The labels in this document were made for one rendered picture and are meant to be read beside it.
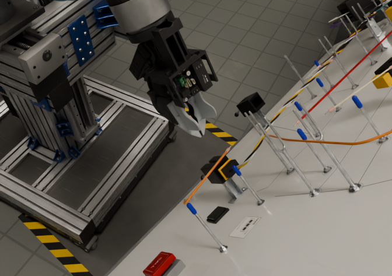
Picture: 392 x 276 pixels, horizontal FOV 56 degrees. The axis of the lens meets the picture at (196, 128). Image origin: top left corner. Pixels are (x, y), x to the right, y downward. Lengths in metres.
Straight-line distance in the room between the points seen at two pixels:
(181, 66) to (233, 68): 2.24
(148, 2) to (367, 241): 0.38
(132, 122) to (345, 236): 1.72
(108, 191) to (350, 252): 1.49
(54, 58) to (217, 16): 2.26
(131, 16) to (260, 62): 2.36
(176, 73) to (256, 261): 0.28
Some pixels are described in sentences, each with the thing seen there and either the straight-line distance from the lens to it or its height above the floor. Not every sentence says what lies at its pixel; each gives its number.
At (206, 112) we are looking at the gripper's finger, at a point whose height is 1.32.
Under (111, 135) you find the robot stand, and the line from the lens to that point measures 2.06.
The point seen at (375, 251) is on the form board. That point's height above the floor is 1.38.
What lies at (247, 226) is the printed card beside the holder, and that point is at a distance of 0.64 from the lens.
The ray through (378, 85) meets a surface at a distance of 0.69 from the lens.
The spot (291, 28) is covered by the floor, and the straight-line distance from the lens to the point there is 3.22.
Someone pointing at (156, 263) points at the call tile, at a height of 1.11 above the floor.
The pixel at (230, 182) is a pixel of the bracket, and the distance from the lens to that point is 0.77.
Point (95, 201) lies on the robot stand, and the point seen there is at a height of 0.23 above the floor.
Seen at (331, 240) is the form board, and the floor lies 1.33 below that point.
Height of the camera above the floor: 1.75
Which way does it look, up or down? 49 degrees down
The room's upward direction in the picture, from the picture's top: straight up
